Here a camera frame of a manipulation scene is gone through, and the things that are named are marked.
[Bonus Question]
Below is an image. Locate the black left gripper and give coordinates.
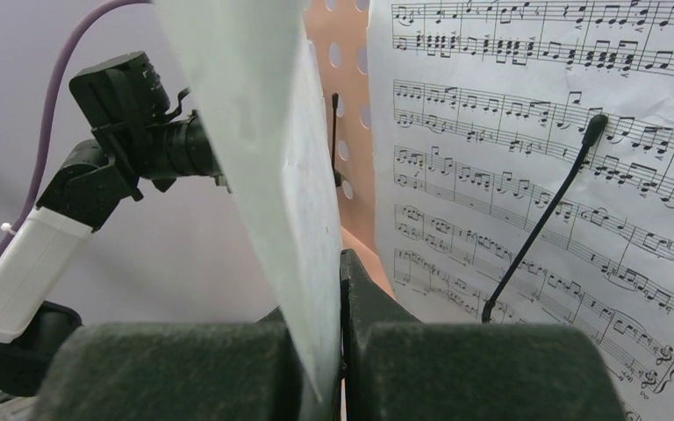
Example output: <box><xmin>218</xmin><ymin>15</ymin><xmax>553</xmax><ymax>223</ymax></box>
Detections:
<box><xmin>68</xmin><ymin>51</ymin><xmax>224</xmax><ymax>192</ymax></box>

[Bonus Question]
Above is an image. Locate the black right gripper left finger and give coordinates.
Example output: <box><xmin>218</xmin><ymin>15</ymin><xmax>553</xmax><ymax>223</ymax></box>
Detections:
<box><xmin>32</xmin><ymin>310</ymin><xmax>303</xmax><ymax>420</ymax></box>

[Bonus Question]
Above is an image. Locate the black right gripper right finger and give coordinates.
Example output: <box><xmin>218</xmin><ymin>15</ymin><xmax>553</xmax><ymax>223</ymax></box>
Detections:
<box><xmin>340</xmin><ymin>249</ymin><xmax>625</xmax><ymax>420</ymax></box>

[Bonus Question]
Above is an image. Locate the sheet music paper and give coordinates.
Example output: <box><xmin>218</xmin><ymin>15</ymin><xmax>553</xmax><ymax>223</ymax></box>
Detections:
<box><xmin>155</xmin><ymin>1</ymin><xmax>342</xmax><ymax>400</ymax></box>
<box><xmin>367</xmin><ymin>1</ymin><xmax>674</xmax><ymax>420</ymax></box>

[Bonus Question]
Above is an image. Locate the pink folding music stand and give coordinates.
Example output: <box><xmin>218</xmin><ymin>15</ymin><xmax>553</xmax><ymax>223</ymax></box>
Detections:
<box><xmin>305</xmin><ymin>1</ymin><xmax>394</xmax><ymax>296</ymax></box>

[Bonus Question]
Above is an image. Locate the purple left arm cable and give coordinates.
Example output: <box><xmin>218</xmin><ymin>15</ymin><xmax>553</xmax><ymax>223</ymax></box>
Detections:
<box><xmin>0</xmin><ymin>0</ymin><xmax>152</xmax><ymax>396</ymax></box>

